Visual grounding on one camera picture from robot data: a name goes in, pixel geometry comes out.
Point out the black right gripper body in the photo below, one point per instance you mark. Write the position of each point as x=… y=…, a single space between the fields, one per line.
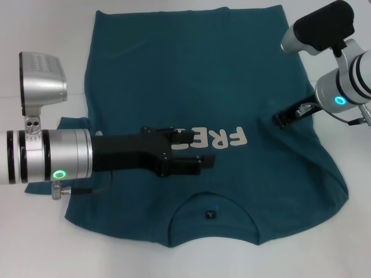
x=292 y=116

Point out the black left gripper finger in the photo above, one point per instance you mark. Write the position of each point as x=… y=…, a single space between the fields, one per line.
x=187 y=138
x=209 y=161

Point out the teal printed t-shirt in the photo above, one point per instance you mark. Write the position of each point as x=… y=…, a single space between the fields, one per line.
x=203 y=72

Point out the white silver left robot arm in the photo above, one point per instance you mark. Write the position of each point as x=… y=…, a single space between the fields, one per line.
x=66 y=156

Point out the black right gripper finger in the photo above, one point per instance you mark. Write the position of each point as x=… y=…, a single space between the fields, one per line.
x=283 y=120

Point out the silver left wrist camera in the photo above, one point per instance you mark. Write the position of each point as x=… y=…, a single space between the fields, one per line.
x=43 y=87

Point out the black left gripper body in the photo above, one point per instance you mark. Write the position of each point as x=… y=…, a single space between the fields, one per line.
x=121 y=153

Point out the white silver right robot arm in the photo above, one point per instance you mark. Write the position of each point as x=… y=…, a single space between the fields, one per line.
x=347 y=84

